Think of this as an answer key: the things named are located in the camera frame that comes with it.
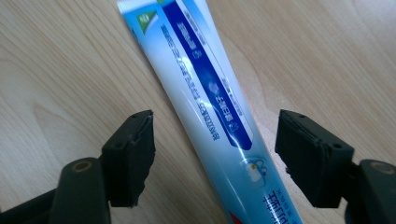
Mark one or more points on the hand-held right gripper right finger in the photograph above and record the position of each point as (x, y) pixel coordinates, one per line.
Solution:
(314, 161)

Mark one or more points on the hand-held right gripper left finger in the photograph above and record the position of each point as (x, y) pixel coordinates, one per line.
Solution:
(130, 161)

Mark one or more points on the blue white toothpaste tube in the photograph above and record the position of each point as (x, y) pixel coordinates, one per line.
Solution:
(218, 109)

